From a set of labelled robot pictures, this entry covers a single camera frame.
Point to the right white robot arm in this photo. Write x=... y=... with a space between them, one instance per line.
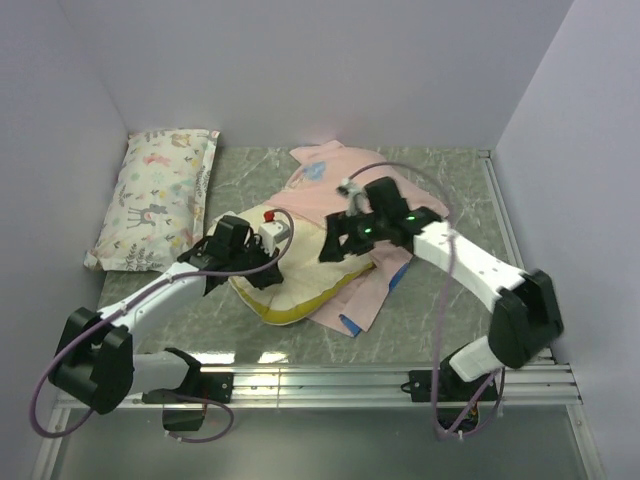
x=429 y=237

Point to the aluminium mounting rail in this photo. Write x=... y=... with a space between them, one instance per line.
x=282 y=386

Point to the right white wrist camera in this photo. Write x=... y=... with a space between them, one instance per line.
x=354 y=195

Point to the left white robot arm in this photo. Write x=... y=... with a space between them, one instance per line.
x=96 y=361

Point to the cream yellow-edged pillow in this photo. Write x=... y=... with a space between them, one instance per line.
x=307 y=283

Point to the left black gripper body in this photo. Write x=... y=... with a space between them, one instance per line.
x=253 y=254

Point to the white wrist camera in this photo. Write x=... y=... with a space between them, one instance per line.
x=354 y=195
x=273 y=231

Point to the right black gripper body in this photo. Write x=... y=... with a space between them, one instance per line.
x=371 y=229

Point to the white patterned pillow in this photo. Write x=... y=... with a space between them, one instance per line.
x=158 y=205

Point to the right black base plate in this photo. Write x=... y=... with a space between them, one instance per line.
x=451 y=388

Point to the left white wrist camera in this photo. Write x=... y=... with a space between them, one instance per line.
x=273 y=231

